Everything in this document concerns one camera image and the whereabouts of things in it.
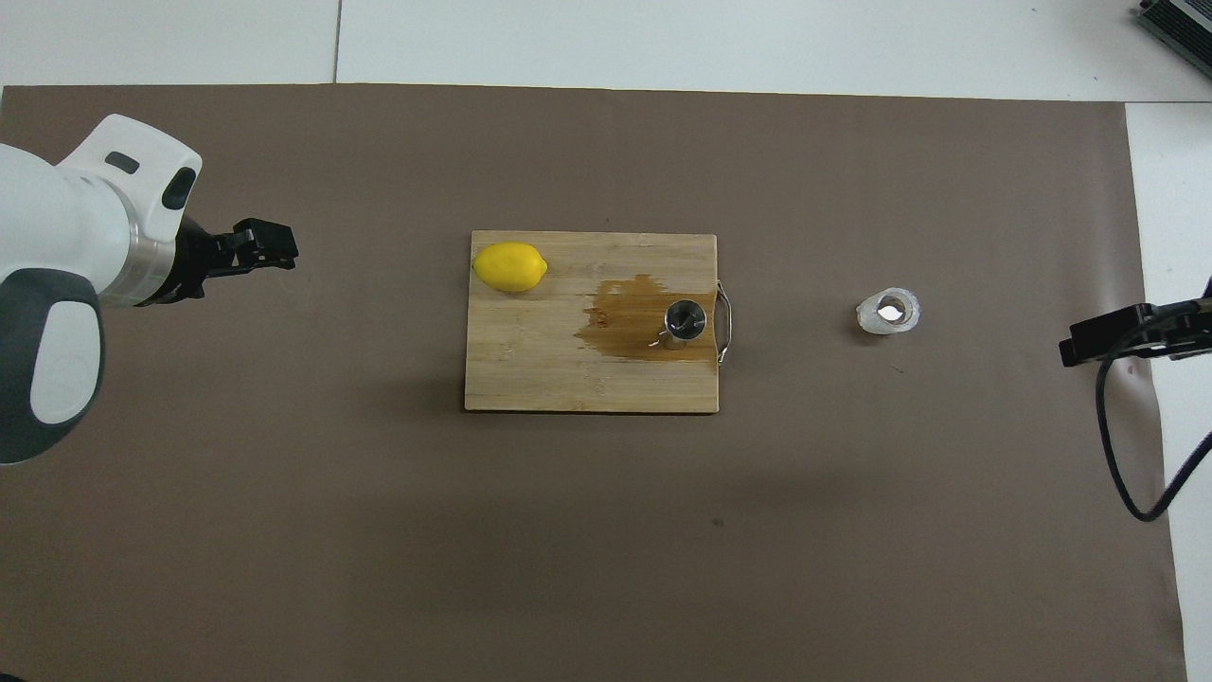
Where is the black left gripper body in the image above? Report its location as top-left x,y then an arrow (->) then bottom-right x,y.
151,215 -> 224,307

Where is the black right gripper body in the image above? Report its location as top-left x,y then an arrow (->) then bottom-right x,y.
1149,297 -> 1212,362

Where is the small clear plastic cup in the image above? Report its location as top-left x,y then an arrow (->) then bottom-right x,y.
856,287 -> 921,336

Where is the steel double jigger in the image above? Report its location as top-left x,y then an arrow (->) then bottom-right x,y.
650,299 -> 709,351

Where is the yellow lemon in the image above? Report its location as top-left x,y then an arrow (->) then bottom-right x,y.
472,242 -> 549,294

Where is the brown table mat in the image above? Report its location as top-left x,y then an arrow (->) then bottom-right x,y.
0,83 -> 1189,682

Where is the wooden cutting board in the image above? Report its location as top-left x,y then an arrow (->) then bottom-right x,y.
464,230 -> 720,415

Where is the grey black electronic device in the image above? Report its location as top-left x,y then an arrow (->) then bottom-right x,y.
1134,0 -> 1212,53

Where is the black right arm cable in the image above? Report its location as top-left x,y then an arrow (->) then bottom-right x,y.
1096,327 -> 1212,523

